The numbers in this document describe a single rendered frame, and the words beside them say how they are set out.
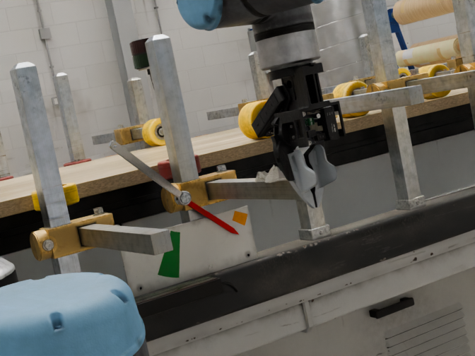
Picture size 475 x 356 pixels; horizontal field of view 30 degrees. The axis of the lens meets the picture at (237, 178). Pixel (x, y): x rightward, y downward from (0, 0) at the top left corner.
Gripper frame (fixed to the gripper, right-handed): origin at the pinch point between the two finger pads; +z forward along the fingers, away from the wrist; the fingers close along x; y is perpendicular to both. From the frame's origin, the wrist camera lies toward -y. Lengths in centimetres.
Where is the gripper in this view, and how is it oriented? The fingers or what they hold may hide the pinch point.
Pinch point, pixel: (310, 199)
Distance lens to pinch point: 134.4
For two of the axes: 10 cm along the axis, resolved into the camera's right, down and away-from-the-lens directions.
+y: 4.9, -0.3, -8.7
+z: 2.1, 9.8, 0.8
